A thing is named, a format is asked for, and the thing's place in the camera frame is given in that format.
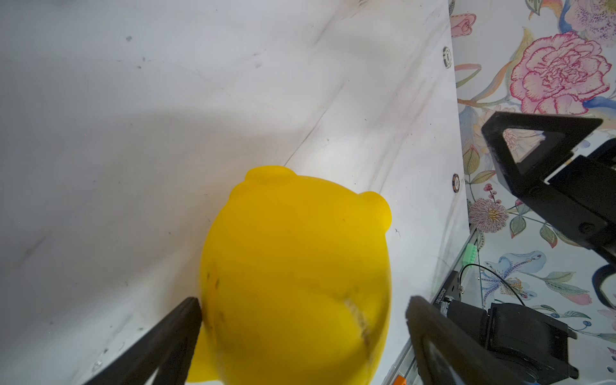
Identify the round table hole cap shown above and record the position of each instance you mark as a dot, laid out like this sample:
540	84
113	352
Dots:
455	183
447	57

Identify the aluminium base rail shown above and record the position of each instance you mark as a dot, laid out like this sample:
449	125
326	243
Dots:
461	287

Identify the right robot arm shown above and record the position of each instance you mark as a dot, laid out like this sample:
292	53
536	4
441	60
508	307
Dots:
533	345

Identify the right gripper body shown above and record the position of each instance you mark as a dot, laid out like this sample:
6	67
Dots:
579	201

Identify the round table hole cap far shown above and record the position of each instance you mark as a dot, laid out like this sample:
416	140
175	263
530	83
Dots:
447	57

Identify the orange tag on rail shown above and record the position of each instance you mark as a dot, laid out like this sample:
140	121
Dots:
399	380

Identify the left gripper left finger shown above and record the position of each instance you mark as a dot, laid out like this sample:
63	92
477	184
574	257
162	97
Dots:
163	355

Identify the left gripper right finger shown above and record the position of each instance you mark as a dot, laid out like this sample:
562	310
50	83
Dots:
444	354

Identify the round table hole cap near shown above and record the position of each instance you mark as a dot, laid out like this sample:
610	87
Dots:
455	183

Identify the yellow piggy bank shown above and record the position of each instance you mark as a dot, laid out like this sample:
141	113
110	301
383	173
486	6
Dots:
295	284

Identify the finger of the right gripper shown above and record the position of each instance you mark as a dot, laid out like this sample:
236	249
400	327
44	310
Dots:
526	148

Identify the green connector on rail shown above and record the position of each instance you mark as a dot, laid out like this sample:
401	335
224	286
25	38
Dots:
470	255

